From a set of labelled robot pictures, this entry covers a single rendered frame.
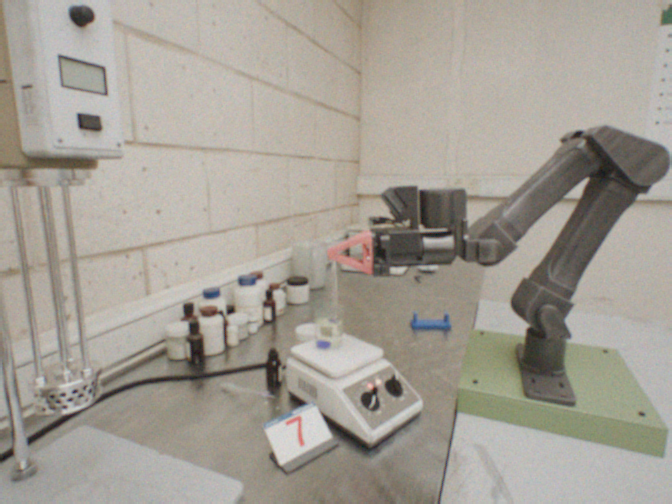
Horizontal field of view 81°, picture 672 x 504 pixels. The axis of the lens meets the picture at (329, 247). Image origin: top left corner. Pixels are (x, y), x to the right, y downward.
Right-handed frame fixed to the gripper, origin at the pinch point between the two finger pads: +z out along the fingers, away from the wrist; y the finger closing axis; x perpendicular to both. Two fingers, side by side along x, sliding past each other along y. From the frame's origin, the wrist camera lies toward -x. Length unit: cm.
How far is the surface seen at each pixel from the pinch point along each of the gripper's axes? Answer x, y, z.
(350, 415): 21.8, 12.8, -1.9
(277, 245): 11, -73, 23
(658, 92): -38, -110, -130
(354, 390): 19.6, 9.8, -2.6
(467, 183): -5, -129, -60
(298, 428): 22.7, 14.2, 5.7
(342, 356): 16.8, 4.0, -0.9
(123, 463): 22.9, 20.4, 28.2
